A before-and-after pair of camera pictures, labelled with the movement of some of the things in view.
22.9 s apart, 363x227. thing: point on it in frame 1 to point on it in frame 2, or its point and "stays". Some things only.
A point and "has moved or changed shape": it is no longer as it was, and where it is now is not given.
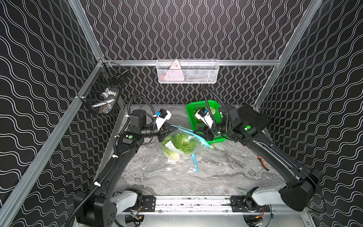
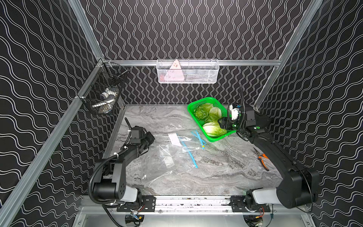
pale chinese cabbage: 186,144 to 215,113
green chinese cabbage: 212,110 has moved or changed shape
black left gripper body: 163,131 to 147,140
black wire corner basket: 101,92 stays
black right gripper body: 217,129 to 234,125
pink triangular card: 175,73 stays
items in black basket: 108,96 stays
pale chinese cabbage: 168,153 has moved or changed shape
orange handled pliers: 260,158 stays
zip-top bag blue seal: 207,144 has moved or changed shape
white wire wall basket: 187,71 stays
